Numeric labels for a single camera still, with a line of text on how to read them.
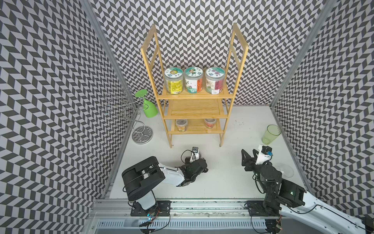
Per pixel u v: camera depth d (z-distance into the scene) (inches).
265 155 23.2
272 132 35.3
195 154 30.6
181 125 31.2
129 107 47.0
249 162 24.4
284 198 20.3
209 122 31.9
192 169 26.3
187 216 28.3
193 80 23.0
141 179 17.8
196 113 29.4
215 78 22.6
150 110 35.7
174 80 22.8
